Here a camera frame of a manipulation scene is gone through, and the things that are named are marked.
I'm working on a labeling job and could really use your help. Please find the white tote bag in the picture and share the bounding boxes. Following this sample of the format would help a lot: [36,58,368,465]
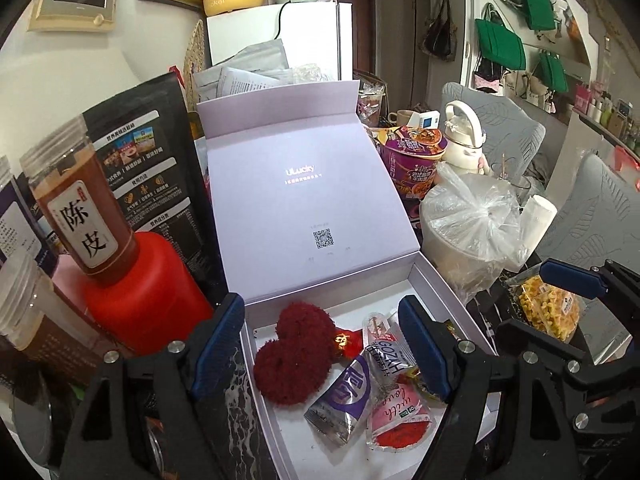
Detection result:
[502,70,551,106]

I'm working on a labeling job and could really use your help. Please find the grey leaf pattern chair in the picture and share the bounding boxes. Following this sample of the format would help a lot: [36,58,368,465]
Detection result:
[440,82,547,173]
[537,154,640,361]

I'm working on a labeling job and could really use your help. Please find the small white screen device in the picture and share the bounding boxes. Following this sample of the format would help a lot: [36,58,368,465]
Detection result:
[406,110,440,131]

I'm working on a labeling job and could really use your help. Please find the drinking glass with sticks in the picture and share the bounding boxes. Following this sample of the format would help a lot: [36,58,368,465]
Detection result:
[492,152,531,206]

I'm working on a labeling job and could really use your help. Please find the bag of yellow snacks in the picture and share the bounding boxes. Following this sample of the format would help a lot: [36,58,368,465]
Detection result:
[506,272,587,345]

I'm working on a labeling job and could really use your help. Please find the purple and silver packet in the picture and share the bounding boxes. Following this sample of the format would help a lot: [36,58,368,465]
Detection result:
[304,355,373,446]

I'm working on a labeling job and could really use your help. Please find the red fluffy plush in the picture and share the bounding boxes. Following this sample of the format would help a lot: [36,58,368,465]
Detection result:
[252,304,335,406]

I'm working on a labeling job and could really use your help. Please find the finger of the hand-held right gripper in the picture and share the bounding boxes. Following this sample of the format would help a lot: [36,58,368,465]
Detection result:
[539,258,640,306]
[495,317,640,396]

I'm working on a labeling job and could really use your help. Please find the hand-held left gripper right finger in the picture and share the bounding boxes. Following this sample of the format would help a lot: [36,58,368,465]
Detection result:
[397,295,576,480]

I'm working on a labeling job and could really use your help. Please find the dark blue packet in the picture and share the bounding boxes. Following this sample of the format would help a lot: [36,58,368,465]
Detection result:
[0,172,58,281]

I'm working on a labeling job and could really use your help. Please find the pink box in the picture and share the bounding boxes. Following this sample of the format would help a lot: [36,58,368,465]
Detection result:
[50,255,88,306]

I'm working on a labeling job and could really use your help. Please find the black printed pouch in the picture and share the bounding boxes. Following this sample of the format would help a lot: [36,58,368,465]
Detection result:
[82,72,228,306]

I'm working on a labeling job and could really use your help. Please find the clear ribbed plastic jar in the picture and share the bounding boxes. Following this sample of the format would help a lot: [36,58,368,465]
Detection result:
[0,260,106,376]

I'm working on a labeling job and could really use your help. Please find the black hanging handbag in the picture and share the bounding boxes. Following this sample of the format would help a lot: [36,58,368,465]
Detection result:
[422,0,458,63]

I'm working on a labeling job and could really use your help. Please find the clear packet with black print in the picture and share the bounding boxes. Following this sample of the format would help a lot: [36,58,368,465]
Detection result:
[361,312,416,386]

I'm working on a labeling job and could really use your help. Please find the purple instant noodle cup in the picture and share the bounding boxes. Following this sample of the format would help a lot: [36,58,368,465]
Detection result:
[376,126,448,201]

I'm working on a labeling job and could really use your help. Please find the white paper roll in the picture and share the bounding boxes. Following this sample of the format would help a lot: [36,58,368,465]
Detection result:
[520,195,558,256]

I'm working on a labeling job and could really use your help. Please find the crumpled clear plastic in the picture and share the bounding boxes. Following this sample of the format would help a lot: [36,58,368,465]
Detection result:
[292,63,336,83]

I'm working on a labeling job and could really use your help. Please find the clear plastic bag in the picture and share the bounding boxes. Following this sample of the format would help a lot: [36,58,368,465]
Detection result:
[419,162,531,306]

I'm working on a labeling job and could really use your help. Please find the white printed papers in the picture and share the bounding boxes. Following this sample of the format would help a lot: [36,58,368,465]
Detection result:
[217,66,293,98]

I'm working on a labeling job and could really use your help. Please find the white fridge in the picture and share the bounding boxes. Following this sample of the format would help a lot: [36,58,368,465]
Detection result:
[206,1,353,83]

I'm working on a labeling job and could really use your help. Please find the red plastic container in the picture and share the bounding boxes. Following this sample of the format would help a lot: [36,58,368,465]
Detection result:
[82,232,216,356]

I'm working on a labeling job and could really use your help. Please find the woven straw mat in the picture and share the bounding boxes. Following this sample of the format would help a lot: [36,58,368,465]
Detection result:
[182,19,208,106]

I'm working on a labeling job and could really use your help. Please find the grey pouch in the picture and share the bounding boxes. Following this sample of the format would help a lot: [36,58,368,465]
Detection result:
[192,39,293,106]

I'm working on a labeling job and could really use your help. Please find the green felt bag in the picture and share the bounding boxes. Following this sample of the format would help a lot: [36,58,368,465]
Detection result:
[536,52,570,93]
[515,0,557,31]
[475,19,527,71]

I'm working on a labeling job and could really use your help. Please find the cream water bottle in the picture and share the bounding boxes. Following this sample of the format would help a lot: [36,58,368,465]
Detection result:
[442,100,488,176]

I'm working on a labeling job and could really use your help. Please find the pink and red packet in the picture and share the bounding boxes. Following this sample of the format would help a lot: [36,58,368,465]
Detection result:
[367,382,433,453]

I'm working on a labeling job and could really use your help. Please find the brown door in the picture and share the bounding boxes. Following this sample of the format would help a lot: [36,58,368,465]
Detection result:
[320,0,376,73]

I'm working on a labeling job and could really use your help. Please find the clear jar with brown peel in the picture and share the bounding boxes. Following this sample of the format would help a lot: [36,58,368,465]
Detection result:
[20,115,140,288]

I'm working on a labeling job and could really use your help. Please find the black power cable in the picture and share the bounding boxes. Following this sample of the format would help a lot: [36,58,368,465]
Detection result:
[276,1,293,41]

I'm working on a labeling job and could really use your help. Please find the clear bag of red snacks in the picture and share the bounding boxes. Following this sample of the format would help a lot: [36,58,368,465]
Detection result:
[356,80,388,128]

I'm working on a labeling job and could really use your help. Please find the white pot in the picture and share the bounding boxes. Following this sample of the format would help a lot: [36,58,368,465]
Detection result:
[419,195,501,271]

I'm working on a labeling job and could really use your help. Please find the pink and black bag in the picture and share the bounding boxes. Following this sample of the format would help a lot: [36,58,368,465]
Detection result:
[474,60,502,92]

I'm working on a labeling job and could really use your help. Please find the row of cosmetic bottles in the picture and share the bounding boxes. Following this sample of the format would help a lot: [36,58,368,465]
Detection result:
[575,82,640,151]

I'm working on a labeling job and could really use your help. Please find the lavender gift box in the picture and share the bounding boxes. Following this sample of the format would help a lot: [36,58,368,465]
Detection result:
[195,80,501,480]

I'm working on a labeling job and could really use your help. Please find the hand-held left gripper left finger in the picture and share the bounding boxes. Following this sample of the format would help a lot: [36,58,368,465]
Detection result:
[60,292,247,480]

